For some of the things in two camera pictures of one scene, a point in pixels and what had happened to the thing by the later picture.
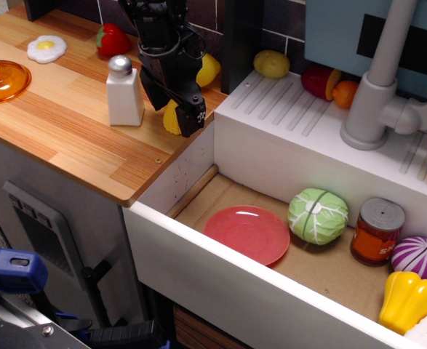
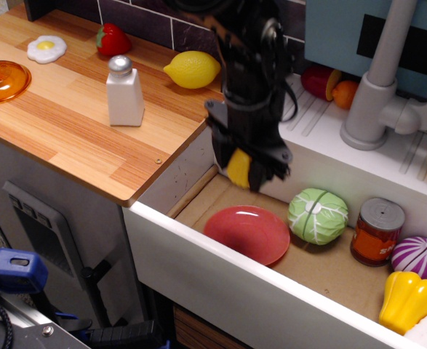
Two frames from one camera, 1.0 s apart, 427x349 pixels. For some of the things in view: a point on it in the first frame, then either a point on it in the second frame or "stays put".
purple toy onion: x=421 y=255 stays put
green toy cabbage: x=317 y=216 stays put
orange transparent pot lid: x=3 y=81 stays put
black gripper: x=172 y=70 to x=255 y=121
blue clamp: x=13 y=270 stays put
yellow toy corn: x=170 y=120 to x=238 y=168
